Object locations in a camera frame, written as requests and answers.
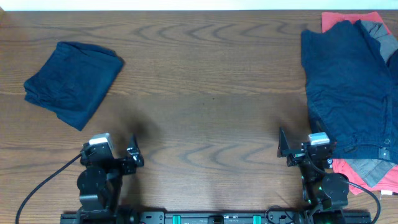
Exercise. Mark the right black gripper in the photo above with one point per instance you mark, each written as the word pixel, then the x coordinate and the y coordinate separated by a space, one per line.
pixel 296 155

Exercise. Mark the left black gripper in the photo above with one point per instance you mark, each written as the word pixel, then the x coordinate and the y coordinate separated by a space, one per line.
pixel 125 165

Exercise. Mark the navy blue shorts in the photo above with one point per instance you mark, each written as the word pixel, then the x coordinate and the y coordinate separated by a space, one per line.
pixel 74 81

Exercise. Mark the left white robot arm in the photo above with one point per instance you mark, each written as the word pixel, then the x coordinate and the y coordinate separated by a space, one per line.
pixel 100 183

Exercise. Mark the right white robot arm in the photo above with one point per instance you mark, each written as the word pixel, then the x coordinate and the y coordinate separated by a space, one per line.
pixel 325 193

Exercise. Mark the navy garment on pile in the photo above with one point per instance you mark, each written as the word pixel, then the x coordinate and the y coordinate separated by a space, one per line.
pixel 352 91

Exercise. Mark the grey garment on pile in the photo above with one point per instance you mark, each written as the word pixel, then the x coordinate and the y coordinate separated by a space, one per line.
pixel 372 171

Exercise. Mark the red garment on pile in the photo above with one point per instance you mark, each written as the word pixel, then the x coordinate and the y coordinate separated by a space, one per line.
pixel 388 183

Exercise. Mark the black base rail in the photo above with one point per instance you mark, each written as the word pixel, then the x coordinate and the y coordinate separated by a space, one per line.
pixel 273 215

